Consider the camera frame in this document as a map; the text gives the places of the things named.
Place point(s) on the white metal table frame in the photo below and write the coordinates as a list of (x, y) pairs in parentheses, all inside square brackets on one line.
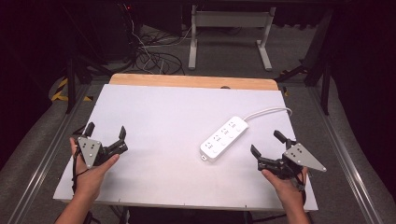
[(230, 34)]

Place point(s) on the white board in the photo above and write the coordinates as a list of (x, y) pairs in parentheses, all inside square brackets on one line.
[(162, 130)]

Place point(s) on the yellow black hazard tape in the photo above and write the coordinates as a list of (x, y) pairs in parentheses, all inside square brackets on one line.
[(63, 91)]

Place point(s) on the black metal stand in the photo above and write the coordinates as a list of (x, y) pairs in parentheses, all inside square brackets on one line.
[(76, 71), (317, 62)]

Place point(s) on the person's right hand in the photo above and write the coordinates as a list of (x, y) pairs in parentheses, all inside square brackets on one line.
[(288, 186)]

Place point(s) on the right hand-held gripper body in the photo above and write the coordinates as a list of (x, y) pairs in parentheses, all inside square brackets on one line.
[(291, 161)]

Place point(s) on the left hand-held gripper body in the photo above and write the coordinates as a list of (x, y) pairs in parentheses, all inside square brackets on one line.
[(93, 150)]

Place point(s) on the aluminium floor rail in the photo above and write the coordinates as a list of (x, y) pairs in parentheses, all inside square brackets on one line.
[(46, 155), (342, 152)]

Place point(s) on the person's left hand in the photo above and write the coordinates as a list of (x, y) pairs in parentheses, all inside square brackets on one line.
[(91, 174)]

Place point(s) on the white power strip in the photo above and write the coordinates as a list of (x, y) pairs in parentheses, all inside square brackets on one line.
[(224, 138)]

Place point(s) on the wooden table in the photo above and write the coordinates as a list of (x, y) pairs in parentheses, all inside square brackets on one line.
[(193, 81)]

